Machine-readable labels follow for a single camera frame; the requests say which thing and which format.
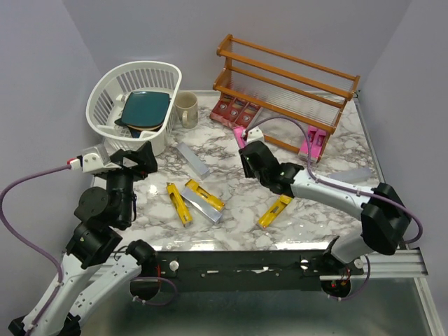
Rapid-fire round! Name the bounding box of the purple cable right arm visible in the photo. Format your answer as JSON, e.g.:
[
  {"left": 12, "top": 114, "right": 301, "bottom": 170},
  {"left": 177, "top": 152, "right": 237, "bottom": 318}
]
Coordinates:
[{"left": 250, "top": 117, "right": 424, "bottom": 302}]

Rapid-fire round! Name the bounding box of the white plastic dish basket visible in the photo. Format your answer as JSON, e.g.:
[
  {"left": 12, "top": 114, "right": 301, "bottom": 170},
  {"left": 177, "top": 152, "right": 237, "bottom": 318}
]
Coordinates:
[{"left": 85, "top": 61, "right": 182, "bottom": 155}]

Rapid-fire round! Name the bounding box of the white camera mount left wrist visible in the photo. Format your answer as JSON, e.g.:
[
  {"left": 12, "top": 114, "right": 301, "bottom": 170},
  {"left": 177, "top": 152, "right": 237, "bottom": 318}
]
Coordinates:
[{"left": 67, "top": 144, "right": 111, "bottom": 174}]

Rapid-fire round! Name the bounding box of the yellow Curaprox box centre left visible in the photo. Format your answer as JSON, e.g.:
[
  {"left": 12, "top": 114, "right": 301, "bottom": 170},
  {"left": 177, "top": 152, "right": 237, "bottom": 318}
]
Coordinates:
[{"left": 185, "top": 179, "right": 225, "bottom": 211}]

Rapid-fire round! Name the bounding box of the yellow Curaprox box right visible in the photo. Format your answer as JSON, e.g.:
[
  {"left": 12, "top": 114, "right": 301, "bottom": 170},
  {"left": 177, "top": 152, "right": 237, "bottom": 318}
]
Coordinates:
[{"left": 258, "top": 195, "right": 293, "bottom": 229}]

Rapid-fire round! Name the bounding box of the beige ceramic mug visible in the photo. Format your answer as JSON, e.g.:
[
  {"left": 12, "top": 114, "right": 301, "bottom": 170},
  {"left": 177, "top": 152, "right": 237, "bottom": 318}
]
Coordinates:
[{"left": 174, "top": 91, "right": 199, "bottom": 129}]

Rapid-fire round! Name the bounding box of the silver toothpaste box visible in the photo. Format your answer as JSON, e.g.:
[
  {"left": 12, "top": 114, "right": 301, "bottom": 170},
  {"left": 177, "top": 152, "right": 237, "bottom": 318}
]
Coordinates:
[
  {"left": 181, "top": 187, "right": 222, "bottom": 224},
  {"left": 176, "top": 142, "right": 210, "bottom": 180},
  {"left": 328, "top": 167, "right": 372, "bottom": 184}
]

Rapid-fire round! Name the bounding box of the red Muesrgtei toothpaste box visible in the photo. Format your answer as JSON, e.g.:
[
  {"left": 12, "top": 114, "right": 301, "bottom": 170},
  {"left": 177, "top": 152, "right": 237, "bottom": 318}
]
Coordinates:
[{"left": 235, "top": 103, "right": 263, "bottom": 128}]

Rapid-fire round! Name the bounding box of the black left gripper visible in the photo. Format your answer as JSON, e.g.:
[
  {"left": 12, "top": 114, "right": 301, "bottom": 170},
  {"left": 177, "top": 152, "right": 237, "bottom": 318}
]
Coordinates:
[{"left": 102, "top": 140, "right": 158, "bottom": 225}]

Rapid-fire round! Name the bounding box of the yellow curaprox box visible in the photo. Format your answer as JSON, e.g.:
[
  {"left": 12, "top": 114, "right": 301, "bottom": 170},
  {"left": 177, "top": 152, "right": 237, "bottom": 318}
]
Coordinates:
[
  {"left": 166, "top": 182, "right": 193, "bottom": 228},
  {"left": 258, "top": 195, "right": 293, "bottom": 229},
  {"left": 185, "top": 179, "right": 225, "bottom": 211}
]

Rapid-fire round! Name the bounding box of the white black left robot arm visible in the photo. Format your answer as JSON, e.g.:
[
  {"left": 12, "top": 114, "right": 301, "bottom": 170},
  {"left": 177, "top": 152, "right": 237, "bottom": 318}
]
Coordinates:
[{"left": 1, "top": 142, "right": 158, "bottom": 335}]

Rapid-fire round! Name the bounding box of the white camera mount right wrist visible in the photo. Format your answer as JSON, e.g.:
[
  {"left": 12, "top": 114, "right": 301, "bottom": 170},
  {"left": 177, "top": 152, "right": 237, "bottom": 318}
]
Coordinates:
[{"left": 245, "top": 127, "right": 265, "bottom": 145}]

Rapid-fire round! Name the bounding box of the white camera mount wrist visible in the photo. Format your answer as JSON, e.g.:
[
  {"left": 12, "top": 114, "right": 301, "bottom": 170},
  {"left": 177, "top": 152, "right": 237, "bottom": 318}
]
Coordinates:
[
  {"left": 245, "top": 127, "right": 265, "bottom": 145},
  {"left": 67, "top": 144, "right": 111, "bottom": 174}
]

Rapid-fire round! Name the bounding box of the red 3D toothpaste box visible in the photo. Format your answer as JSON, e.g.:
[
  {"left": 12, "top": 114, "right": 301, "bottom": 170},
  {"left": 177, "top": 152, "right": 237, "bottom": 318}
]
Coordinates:
[{"left": 224, "top": 98, "right": 248, "bottom": 125}]

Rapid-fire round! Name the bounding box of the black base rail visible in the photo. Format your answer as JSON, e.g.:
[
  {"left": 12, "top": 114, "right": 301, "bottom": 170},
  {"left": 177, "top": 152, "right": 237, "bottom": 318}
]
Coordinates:
[{"left": 138, "top": 250, "right": 363, "bottom": 292}]

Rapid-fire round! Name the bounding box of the teal square plate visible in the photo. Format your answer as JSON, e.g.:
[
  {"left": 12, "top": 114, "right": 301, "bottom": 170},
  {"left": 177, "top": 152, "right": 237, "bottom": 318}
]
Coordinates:
[{"left": 120, "top": 91, "right": 171, "bottom": 127}]

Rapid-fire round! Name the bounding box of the yellow Curaprox box far left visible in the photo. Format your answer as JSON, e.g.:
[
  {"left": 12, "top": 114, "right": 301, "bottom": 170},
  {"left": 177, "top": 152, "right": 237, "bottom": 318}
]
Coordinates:
[{"left": 166, "top": 182, "right": 193, "bottom": 228}]

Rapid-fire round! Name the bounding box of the orange wooden shelf rack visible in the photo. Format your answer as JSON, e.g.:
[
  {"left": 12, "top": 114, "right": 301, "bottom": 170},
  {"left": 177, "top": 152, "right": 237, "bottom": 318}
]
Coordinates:
[{"left": 213, "top": 34, "right": 360, "bottom": 159}]

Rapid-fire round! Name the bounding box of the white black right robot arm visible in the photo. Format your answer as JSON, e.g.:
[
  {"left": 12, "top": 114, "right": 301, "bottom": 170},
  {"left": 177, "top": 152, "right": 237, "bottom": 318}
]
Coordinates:
[{"left": 239, "top": 141, "right": 412, "bottom": 274}]

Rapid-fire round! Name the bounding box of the pink Curaprox box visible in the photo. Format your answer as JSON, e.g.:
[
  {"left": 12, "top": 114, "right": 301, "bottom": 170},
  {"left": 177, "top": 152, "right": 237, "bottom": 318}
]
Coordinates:
[
  {"left": 232, "top": 126, "right": 247, "bottom": 149},
  {"left": 305, "top": 126, "right": 327, "bottom": 162},
  {"left": 299, "top": 125, "right": 317, "bottom": 160}
]

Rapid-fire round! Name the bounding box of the aluminium frame rail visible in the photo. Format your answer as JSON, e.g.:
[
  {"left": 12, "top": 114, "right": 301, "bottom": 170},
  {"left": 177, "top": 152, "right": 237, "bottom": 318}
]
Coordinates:
[{"left": 38, "top": 247, "right": 435, "bottom": 336}]

